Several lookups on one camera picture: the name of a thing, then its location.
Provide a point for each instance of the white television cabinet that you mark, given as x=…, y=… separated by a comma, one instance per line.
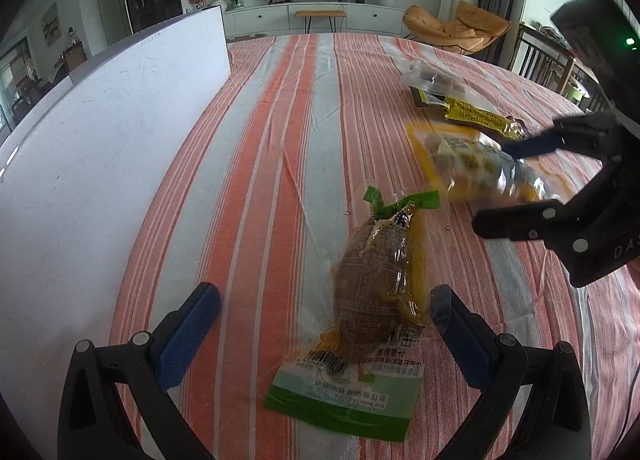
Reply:
x=265, y=20

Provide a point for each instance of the yellow-edged snack packet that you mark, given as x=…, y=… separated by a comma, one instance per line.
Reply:
x=465, y=160

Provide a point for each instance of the white door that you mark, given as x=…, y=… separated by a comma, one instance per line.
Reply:
x=111, y=7

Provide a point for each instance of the wooden dining chair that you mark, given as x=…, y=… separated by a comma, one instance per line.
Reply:
x=537, y=57

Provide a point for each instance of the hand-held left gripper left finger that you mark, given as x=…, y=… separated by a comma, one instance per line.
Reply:
x=187, y=335

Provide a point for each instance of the framed wall picture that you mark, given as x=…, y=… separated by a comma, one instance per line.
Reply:
x=50, y=25

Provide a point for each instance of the wooden bench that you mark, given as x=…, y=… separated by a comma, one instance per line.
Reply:
x=320, y=14

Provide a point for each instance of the clear packet of brown snacks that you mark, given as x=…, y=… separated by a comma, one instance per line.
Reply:
x=440, y=82

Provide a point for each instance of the green-labelled brown snack packet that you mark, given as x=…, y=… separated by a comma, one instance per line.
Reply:
x=370, y=290

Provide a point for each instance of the orange white striped tablecloth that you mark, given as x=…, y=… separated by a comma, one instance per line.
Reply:
x=280, y=140

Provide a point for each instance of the yellow red black snack packet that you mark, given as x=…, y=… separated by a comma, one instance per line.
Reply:
x=470, y=113

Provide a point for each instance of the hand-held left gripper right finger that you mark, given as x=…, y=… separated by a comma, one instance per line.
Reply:
x=462, y=340

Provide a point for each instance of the white round vase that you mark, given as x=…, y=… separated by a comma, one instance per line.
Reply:
x=221, y=4

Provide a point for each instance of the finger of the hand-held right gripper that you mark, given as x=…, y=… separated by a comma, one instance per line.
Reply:
x=537, y=146
x=520, y=222

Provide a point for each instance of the white board panel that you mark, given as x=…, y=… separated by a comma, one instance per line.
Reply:
x=100, y=165

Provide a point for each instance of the orange lounge chair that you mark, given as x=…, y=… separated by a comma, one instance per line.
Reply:
x=440, y=27

